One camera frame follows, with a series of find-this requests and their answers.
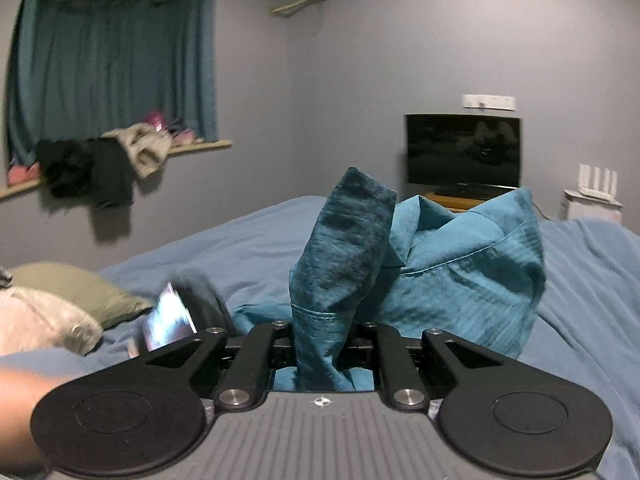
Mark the pink striped cloth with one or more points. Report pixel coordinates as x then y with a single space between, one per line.
155 121

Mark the teal hooded jacket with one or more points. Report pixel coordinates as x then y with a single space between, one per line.
450 270

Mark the blue window curtain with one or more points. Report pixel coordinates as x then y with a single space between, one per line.
110 60

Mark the white pillow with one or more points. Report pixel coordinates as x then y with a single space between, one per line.
35 320

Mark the white wall outlet strip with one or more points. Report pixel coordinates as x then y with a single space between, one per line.
489 102

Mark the person's left forearm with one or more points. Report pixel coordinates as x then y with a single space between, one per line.
25 420

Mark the blue bed sheet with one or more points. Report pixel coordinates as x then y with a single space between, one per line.
225 250

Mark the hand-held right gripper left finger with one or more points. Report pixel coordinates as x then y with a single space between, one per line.
260 347

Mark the wooden television stand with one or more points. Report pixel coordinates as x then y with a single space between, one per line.
455 202

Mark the white box appliance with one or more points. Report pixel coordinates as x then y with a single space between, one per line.
590 207

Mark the black flat screen television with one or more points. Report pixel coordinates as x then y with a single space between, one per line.
462 152

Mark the white router with antennas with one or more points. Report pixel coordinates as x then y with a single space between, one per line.
597 180

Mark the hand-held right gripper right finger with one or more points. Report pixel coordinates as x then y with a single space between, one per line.
387 355

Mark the black garment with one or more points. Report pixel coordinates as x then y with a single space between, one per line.
90 170

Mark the olive green pillow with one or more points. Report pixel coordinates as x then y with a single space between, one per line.
85 290

